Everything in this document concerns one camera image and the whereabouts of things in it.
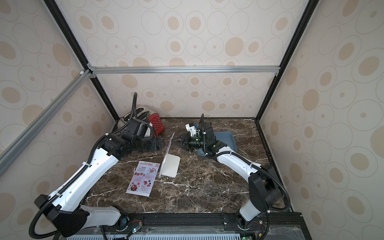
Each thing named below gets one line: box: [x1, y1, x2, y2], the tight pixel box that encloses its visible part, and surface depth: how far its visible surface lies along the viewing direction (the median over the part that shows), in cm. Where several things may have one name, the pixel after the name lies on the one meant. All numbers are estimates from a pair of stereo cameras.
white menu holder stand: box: [159, 132, 181, 178], surface depth 93 cm
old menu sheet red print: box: [125, 160, 160, 197], surface depth 90 cm
